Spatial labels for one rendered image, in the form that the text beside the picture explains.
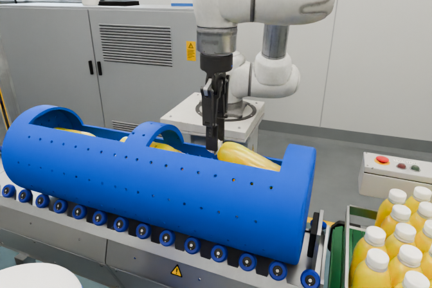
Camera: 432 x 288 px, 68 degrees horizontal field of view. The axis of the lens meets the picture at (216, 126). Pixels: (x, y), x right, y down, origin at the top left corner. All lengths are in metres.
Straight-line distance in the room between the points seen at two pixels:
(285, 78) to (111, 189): 0.85
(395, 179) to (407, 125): 2.78
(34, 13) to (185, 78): 1.49
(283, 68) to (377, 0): 2.26
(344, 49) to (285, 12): 2.90
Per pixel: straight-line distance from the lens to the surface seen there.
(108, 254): 1.06
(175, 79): 2.62
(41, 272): 0.82
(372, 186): 1.08
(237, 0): 0.68
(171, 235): 0.91
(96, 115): 3.20
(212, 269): 0.90
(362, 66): 3.61
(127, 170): 0.84
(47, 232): 1.20
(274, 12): 0.68
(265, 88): 1.41
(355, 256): 0.83
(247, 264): 0.86
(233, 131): 1.32
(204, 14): 0.69
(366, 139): 3.84
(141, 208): 0.85
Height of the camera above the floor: 1.58
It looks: 23 degrees down
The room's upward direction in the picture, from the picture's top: straight up
